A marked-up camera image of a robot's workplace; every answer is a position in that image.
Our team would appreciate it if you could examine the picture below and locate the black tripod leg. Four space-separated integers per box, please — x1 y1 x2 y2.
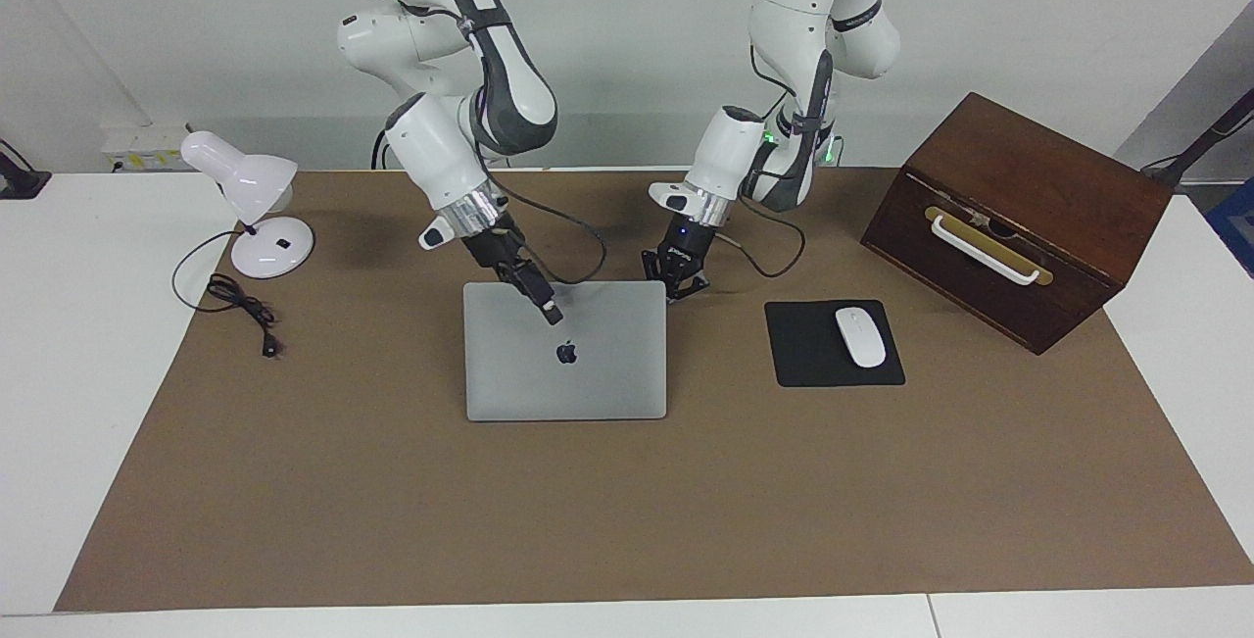
1141 89 1254 190

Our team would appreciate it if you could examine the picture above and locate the gold plate on box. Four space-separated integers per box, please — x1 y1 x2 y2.
925 206 1055 287

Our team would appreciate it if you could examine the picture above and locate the black mouse pad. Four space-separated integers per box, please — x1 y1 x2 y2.
764 299 906 389

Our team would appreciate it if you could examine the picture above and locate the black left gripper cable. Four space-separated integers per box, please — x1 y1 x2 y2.
715 192 807 279

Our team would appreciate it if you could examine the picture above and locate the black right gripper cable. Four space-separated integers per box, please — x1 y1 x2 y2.
485 177 608 288

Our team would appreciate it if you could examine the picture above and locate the brown table mat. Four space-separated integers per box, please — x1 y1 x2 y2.
54 168 1254 613

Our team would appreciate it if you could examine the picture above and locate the dark wooden box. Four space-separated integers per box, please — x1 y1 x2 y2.
860 92 1175 356

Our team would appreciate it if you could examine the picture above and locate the white computer mouse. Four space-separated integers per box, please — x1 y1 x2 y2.
834 307 888 369

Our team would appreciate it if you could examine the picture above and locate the white wall power strip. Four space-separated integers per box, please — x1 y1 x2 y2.
101 123 192 173

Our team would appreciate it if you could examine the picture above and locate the silver apple laptop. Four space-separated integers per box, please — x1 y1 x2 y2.
462 280 669 422

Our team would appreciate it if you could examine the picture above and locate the white desk lamp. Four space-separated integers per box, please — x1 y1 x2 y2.
180 130 315 280

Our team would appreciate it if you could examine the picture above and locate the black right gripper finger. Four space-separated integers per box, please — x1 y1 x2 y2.
502 258 566 323
498 266 561 327

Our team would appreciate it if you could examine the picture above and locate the black lamp power cable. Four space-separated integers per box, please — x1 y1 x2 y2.
171 229 283 360

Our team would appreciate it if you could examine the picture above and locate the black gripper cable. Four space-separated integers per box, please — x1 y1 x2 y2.
715 192 807 279
485 177 608 288

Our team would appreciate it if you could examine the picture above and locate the white box handle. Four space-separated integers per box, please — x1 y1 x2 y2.
931 215 1040 286

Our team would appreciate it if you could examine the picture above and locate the black stand foot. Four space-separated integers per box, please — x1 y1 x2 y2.
0 138 52 200

